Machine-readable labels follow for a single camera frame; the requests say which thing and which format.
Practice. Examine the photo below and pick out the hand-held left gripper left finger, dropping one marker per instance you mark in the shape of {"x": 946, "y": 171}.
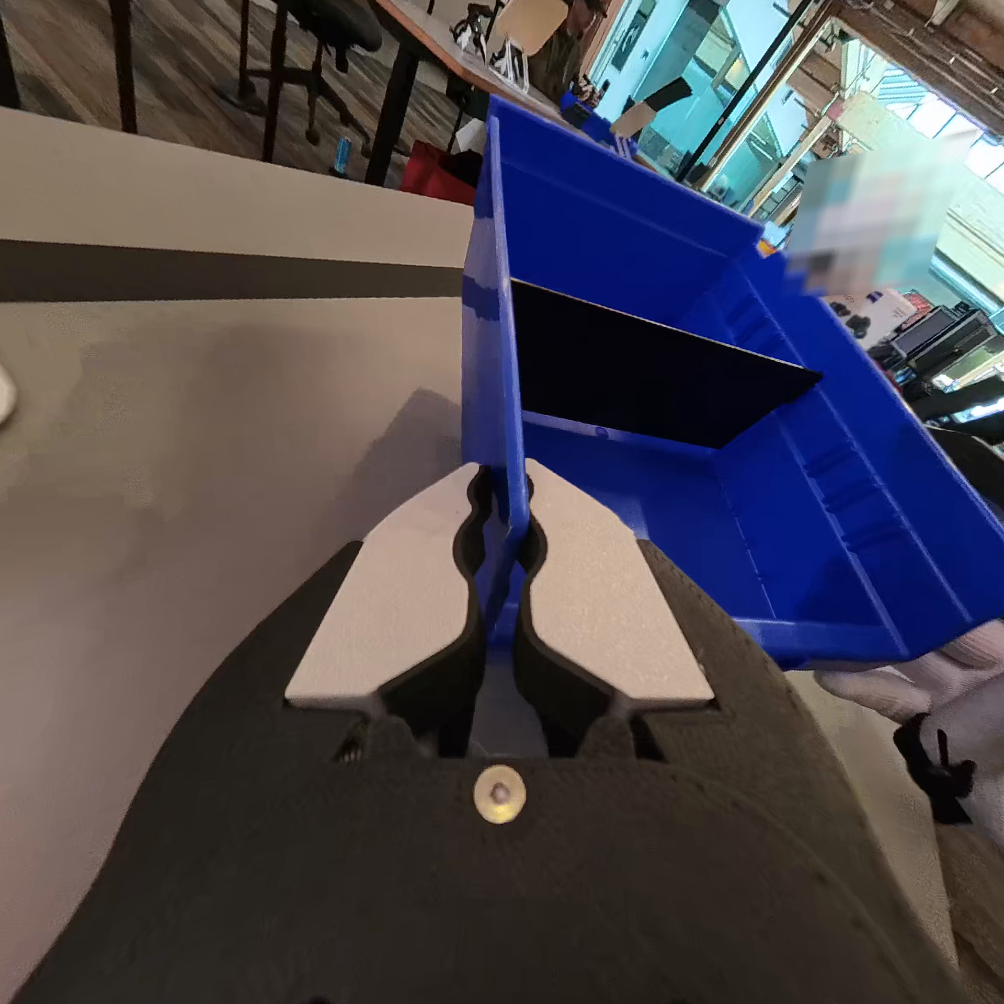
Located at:
{"x": 385, "y": 620}

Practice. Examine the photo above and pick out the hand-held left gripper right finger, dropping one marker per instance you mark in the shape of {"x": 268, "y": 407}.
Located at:
{"x": 620, "y": 620}

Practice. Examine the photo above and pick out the blue plastic bin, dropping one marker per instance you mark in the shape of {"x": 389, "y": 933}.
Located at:
{"x": 753, "y": 471}

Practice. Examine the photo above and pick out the person's right hand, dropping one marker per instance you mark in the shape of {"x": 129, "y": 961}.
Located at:
{"x": 942, "y": 691}

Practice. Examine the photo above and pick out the white product box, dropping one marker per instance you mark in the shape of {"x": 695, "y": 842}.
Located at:
{"x": 887, "y": 311}

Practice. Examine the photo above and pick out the red storage crate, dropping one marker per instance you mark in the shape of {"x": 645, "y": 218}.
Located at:
{"x": 440, "y": 173}

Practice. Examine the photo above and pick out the small blue desk bin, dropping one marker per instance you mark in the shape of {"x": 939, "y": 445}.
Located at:
{"x": 589, "y": 113}

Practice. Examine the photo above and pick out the black office chair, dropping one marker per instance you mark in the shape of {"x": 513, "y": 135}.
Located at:
{"x": 306, "y": 47}

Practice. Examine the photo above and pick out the background office desk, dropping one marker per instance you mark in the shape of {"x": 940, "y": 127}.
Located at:
{"x": 471, "y": 47}

